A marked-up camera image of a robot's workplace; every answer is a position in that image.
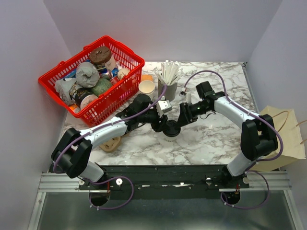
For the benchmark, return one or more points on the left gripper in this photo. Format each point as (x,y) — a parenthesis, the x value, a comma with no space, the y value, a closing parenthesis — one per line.
(158,127)

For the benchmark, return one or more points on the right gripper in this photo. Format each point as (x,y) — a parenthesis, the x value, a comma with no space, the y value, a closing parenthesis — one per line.
(186,116)

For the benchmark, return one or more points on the black coffee cup lid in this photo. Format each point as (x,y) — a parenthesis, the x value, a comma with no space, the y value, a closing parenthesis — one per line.
(171,129)

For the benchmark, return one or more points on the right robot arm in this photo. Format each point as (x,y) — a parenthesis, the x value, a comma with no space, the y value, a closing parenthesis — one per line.
(258,137)

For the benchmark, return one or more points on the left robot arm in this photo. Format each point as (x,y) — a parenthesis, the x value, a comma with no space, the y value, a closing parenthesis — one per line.
(71,155)

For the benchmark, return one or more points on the grey straw holder cup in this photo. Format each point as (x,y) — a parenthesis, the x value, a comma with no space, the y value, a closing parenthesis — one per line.
(170,91)

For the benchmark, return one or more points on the white paper cup stack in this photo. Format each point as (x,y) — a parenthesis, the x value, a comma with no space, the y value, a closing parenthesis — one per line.
(147,87)

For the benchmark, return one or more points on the white paper straws bundle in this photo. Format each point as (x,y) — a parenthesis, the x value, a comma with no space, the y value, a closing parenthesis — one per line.
(170,72)

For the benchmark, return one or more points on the orange sponge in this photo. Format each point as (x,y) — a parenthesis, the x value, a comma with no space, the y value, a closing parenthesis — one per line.
(146,77)

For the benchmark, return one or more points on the cardboard cup carrier tray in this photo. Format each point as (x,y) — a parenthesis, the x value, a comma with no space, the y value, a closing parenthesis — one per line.
(111,145)

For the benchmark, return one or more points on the red plastic basket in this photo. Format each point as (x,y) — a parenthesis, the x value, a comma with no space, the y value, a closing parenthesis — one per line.
(129,67)

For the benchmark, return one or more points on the green avocado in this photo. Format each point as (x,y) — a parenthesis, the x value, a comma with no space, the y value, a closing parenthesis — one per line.
(102,86)

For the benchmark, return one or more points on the black printed paper cup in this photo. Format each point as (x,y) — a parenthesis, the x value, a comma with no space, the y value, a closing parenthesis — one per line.
(82,97)

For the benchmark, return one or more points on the grey crumpled paper bag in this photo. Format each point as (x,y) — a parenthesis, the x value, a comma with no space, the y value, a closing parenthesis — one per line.
(87,75)

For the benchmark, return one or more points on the brown lidded ice cream tub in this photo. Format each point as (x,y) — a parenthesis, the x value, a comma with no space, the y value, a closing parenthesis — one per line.
(100,55)

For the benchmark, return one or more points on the white crumpled paper wrapper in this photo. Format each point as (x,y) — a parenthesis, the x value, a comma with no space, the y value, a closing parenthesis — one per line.
(63,87)

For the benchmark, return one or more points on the brown paper bag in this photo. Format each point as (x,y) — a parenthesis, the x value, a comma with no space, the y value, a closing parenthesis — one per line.
(286,124)

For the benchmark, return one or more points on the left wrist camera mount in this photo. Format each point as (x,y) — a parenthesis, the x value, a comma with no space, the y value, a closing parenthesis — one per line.
(163,106)

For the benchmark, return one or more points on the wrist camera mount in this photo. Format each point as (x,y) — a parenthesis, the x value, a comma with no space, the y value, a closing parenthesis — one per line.
(186,95)
(163,106)

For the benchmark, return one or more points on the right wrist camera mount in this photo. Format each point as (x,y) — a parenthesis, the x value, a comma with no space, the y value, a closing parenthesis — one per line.
(186,95)

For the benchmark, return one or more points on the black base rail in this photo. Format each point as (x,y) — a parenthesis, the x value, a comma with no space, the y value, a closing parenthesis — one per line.
(166,182)

